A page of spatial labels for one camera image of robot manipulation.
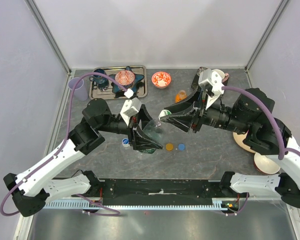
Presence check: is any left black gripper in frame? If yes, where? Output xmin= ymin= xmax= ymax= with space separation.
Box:
xmin=97 ymin=103 xmax=166 ymax=150

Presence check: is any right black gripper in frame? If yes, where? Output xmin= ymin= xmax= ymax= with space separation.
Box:
xmin=160 ymin=85 xmax=250 ymax=134

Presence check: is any green label clear bottle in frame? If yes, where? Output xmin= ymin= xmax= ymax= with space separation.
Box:
xmin=142 ymin=118 xmax=165 ymax=145

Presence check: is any orange juice bottle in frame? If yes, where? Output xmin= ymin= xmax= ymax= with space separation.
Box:
xmin=175 ymin=90 xmax=187 ymax=103

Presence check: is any clear bottle blue-white cap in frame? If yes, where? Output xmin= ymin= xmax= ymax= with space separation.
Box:
xmin=121 ymin=138 xmax=131 ymax=150

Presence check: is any blue bottle cap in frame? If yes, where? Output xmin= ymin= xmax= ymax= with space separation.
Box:
xmin=178 ymin=143 xmax=186 ymax=151

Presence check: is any orange bottle cap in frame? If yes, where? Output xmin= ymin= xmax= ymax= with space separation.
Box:
xmin=165 ymin=143 xmax=174 ymax=151

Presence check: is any white green bottle cap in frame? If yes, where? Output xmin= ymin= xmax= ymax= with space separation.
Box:
xmin=158 ymin=109 xmax=172 ymax=120

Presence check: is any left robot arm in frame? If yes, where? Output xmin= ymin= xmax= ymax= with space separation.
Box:
xmin=3 ymin=98 xmax=163 ymax=217

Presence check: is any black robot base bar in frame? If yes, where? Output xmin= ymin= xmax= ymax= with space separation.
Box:
xmin=85 ymin=178 xmax=238 ymax=206

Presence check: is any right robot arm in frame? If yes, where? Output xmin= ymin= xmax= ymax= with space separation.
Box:
xmin=160 ymin=86 xmax=300 ymax=209

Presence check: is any black floral square plate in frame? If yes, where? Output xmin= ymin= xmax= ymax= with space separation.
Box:
xmin=190 ymin=66 xmax=207 ymax=90

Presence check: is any orange floral bowl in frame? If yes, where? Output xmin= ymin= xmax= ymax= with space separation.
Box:
xmin=151 ymin=71 xmax=172 ymax=89

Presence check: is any red patterned bowl on star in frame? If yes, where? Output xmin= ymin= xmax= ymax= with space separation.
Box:
xmin=114 ymin=70 xmax=136 ymax=88

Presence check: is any pink white mug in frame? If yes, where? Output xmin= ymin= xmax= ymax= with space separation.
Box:
xmin=213 ymin=69 xmax=230 ymax=86

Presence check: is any metal tray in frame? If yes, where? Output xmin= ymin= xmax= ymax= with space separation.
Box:
xmin=88 ymin=65 xmax=148 ymax=100

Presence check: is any beige bird plate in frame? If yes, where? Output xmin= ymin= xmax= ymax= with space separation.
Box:
xmin=233 ymin=132 xmax=256 ymax=154

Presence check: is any dark blue mug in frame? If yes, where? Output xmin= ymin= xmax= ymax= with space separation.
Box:
xmin=89 ymin=68 xmax=109 ymax=88

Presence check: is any lilac plastic cup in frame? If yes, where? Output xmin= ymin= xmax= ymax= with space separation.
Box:
xmin=68 ymin=77 xmax=88 ymax=102

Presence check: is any white bowl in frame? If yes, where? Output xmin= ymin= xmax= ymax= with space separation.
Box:
xmin=253 ymin=152 xmax=281 ymax=175

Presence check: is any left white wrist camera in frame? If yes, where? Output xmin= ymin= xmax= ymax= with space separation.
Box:
xmin=120 ymin=89 xmax=142 ymax=126

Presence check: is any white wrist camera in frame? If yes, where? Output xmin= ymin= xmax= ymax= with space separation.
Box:
xmin=120 ymin=89 xmax=142 ymax=126
xmin=198 ymin=68 xmax=224 ymax=110

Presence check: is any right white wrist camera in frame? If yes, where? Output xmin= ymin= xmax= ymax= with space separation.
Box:
xmin=198 ymin=68 xmax=224 ymax=110

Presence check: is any white slotted cable duct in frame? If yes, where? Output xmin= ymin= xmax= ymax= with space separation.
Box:
xmin=43 ymin=197 xmax=229 ymax=211

